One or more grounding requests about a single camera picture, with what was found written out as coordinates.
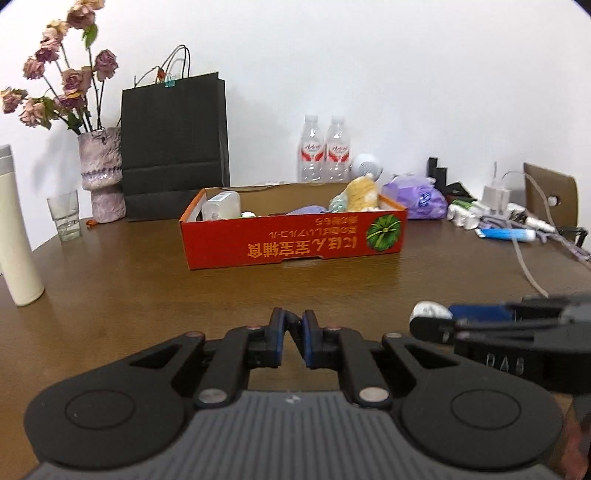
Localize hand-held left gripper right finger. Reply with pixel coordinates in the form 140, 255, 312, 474
301, 309, 462, 408

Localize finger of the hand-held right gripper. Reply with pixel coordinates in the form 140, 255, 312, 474
409, 318, 537, 345
449, 298, 572, 325

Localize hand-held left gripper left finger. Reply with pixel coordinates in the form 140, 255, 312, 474
126, 307, 289, 409

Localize small black object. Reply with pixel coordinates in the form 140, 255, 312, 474
284, 313, 306, 357

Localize small white object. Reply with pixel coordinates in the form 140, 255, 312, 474
410, 300, 454, 322

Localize orange cardboard box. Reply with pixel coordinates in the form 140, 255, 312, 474
179, 182, 409, 271

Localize white rectangular plastic bottle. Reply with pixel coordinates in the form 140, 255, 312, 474
202, 192, 242, 220

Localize yellow plush toy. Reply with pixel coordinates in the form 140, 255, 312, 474
344, 177, 382, 212

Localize blue tube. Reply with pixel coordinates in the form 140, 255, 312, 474
475, 227, 537, 243

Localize white and green tubes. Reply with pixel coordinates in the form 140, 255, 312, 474
446, 199, 482, 228

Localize purple tissue pack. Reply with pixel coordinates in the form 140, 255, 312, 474
382, 174, 448, 220

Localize brown board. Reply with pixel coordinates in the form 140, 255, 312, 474
524, 162, 578, 232

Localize black upright stand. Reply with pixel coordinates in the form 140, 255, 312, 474
427, 157, 448, 195

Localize white robot toy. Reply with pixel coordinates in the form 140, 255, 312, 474
351, 154, 384, 182

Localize clear water bottle red label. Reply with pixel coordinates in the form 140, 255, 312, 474
325, 116, 354, 182
298, 115, 328, 184

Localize black paper bag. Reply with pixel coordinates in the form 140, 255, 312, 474
120, 45, 230, 220

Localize mottled pink ceramic vase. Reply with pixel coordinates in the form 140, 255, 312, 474
78, 127, 126, 224

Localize clear drinking glass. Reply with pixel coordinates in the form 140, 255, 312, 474
47, 190, 83, 241

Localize cream thermos bottle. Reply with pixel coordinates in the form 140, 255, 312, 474
0, 144, 45, 306

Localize dried pink flower bouquet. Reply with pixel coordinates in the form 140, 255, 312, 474
0, 0, 119, 136

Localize purple cable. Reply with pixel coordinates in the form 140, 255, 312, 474
536, 225, 591, 265

